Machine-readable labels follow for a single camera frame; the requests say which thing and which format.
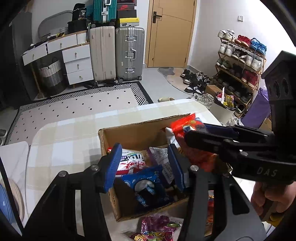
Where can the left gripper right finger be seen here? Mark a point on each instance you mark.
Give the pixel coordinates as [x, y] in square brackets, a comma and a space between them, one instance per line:
[234, 218]

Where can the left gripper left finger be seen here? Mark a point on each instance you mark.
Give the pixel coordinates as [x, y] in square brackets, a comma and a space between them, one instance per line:
[71, 208]

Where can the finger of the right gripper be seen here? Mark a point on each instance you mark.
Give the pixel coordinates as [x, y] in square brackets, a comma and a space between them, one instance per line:
[225, 131]
[206, 141]

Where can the red Oreo cookie pack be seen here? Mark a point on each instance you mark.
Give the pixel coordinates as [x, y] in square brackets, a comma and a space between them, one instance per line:
[210, 215]

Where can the red cone chips bag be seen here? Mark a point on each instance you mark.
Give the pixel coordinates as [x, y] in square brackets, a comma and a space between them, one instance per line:
[203, 159]

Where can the silver purple snack bag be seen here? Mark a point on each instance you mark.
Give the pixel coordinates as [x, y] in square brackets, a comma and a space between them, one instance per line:
[160, 155]

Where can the purple candy bag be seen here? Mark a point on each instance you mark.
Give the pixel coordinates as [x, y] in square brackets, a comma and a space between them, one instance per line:
[157, 227]

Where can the blue Oreo cookie pack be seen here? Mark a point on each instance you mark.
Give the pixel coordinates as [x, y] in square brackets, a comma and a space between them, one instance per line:
[148, 187]

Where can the white red snack bag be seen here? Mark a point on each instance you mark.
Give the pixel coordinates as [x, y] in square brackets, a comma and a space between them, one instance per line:
[131, 162]

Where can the person's right hand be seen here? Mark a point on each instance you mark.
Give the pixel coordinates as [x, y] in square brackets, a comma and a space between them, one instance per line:
[283, 195]

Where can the white trash bin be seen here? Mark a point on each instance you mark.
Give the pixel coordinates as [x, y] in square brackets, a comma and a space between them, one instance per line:
[221, 112]

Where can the purple gift bag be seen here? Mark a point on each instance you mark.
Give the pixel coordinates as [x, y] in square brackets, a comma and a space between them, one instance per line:
[258, 111]

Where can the beige plate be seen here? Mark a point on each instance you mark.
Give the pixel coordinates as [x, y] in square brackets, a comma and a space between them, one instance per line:
[18, 199]

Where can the checkered tablecloth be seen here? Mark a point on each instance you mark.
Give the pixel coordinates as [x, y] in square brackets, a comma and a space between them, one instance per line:
[73, 144]

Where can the stacked blue bowls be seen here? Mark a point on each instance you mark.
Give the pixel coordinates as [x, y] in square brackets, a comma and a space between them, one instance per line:
[5, 205]

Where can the shoe rack with shoes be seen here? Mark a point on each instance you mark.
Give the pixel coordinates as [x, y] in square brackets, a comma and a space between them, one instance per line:
[239, 68]

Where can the SF cardboard box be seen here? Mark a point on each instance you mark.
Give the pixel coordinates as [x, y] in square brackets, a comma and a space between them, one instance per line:
[138, 137]

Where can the wooden door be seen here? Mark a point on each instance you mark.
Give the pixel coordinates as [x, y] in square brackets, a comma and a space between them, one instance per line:
[170, 27]

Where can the patterned floor rug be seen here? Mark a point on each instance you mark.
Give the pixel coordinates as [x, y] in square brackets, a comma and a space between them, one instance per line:
[32, 117]

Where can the silver aluminium suitcase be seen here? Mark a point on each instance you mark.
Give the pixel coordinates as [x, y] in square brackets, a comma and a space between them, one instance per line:
[129, 52]

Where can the woven laundry basket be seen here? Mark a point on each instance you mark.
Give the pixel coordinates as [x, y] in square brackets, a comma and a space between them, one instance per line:
[52, 77]

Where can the beige suitcase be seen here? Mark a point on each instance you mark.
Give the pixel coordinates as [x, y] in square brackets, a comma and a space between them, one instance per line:
[102, 50]

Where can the stacked shoe boxes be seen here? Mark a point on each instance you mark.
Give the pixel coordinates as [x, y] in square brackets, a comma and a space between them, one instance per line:
[126, 15]

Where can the white drawer desk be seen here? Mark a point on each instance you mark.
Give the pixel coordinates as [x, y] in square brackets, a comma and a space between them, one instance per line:
[72, 50]

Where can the teal suitcase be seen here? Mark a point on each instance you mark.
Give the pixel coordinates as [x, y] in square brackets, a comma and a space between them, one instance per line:
[104, 10]

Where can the grey oval mirror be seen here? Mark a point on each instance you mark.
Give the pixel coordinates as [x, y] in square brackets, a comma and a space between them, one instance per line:
[54, 24]

